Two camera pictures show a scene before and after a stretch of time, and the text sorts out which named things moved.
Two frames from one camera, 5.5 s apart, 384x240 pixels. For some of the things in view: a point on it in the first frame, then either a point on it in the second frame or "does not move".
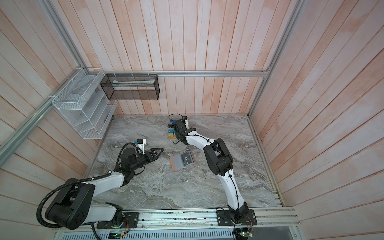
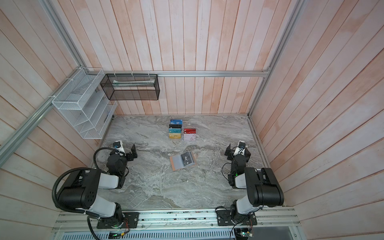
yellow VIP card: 170,136 does not move
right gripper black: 193,129 -> 230,152
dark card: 187,158 does not move
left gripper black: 154,154 -> 133,152
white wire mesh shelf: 83,104 does not move
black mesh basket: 131,86 does not move
